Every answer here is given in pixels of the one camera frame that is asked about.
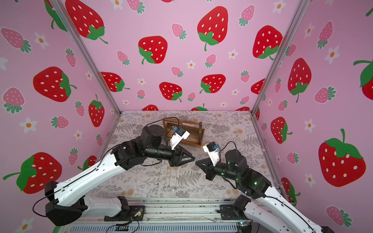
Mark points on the aluminium corner frame post left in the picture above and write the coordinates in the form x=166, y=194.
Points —
x=63, y=14

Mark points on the aluminium corner frame post right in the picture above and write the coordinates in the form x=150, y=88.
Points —
x=294, y=23

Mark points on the wooden jewelry display stand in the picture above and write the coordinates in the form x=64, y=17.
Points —
x=195, y=128

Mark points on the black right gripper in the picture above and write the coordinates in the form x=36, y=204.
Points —
x=210, y=170

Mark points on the aluminium corner frame post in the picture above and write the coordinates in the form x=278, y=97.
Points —
x=63, y=14
x=294, y=23

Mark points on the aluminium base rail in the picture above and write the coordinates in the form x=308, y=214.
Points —
x=169, y=216

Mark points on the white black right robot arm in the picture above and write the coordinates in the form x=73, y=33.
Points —
x=260, y=201

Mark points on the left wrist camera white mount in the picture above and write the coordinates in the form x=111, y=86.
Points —
x=178, y=135

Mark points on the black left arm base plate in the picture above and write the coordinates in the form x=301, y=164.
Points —
x=132, y=213

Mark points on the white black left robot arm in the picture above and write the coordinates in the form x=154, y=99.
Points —
x=68, y=200

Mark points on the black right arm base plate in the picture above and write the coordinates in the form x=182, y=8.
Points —
x=232, y=212

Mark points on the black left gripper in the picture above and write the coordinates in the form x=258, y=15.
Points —
x=177, y=156

